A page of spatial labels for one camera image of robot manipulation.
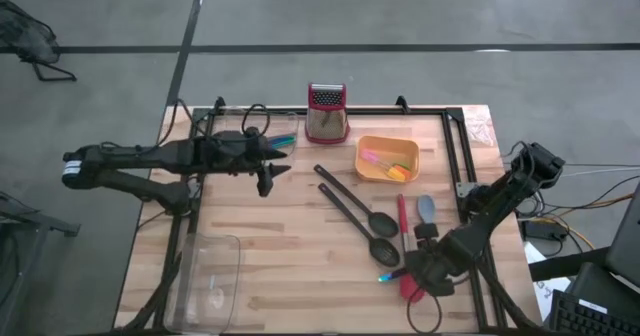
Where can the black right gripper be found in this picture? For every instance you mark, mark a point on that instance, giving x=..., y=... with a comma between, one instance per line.
x=432, y=268

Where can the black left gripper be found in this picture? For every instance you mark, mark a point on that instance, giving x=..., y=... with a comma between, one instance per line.
x=235, y=151

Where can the iridescent metal cutlery piece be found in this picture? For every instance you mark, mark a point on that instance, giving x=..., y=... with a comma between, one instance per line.
x=282, y=138
x=285, y=145

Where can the black solid serving spoon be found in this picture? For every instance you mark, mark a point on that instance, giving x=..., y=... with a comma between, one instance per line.
x=382, y=223

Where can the black slotted serving spoon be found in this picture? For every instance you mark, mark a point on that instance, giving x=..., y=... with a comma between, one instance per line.
x=385, y=253

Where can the iridescent metal table knife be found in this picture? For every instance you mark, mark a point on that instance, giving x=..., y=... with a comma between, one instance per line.
x=390, y=276

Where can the orange small utensil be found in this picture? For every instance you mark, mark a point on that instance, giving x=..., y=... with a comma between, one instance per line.
x=396, y=173

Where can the green small utensil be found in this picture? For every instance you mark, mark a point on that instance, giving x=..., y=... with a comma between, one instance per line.
x=404, y=167

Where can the pink small utensil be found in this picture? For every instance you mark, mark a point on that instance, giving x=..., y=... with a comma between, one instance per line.
x=372, y=157

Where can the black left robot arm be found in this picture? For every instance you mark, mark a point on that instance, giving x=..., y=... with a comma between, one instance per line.
x=125, y=156

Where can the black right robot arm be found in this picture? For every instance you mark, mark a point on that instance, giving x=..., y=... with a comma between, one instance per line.
x=490, y=221

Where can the blue-grey silicone spatula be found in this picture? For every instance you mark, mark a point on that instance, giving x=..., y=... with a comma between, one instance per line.
x=426, y=208

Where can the red silicone spoon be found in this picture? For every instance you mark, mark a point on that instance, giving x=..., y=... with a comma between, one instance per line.
x=402, y=216

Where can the clear plastic bin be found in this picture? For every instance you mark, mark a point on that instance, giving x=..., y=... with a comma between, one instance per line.
x=205, y=286
x=235, y=121

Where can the red steel box grater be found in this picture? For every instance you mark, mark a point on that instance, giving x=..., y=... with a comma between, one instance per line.
x=327, y=121

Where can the yellow plastic bin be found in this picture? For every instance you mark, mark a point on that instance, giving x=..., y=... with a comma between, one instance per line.
x=370, y=173

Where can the black power adapter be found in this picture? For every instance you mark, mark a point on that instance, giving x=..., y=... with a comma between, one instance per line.
x=544, y=231

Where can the clear plastic sheet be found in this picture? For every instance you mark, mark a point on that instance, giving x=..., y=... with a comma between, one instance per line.
x=479, y=125

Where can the white paper sheet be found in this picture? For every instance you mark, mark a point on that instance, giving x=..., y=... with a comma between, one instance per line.
x=547, y=291

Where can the black metal bar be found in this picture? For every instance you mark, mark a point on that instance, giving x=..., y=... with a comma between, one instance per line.
x=570, y=263

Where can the black keyboard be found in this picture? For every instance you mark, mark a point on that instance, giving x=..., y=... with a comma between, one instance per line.
x=590, y=318

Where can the dark grey laptop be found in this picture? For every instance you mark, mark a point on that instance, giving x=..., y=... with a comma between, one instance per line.
x=627, y=241

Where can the black metal stand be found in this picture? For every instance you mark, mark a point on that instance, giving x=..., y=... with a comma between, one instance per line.
x=40, y=223

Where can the black mesh chair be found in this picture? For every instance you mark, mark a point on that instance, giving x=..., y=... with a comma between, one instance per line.
x=27, y=38

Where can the black table frame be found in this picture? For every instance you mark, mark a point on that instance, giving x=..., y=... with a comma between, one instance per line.
x=380, y=111

